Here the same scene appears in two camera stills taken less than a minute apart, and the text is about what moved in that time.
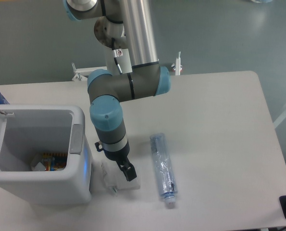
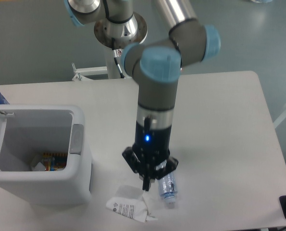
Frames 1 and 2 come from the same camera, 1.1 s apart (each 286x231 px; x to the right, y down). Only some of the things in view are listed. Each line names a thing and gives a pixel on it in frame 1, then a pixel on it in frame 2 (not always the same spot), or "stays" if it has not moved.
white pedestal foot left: (82, 73) stays
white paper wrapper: (115, 179) to (137, 209)
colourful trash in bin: (51, 161) stays
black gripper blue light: (120, 158) to (151, 147)
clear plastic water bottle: (167, 177) stays
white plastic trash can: (17, 134) stays
